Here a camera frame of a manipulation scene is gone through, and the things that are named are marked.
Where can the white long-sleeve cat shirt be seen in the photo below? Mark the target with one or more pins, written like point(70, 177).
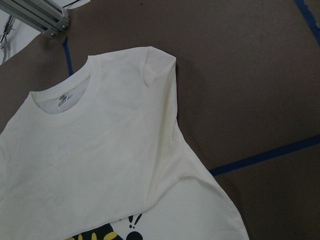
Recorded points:
point(100, 156)

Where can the aluminium frame post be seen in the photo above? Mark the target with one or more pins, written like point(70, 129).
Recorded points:
point(45, 16)

